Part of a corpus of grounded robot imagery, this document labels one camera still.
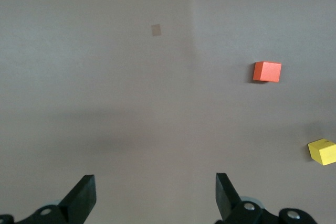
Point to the yellow wooden cube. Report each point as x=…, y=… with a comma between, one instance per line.
x=324, y=153

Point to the orange wooden cube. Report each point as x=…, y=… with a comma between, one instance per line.
x=267, y=72

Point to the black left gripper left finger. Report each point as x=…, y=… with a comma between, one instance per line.
x=78, y=203

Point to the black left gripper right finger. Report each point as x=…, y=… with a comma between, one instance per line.
x=231, y=208

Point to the small brown tape patch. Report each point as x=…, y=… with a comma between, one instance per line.
x=156, y=30

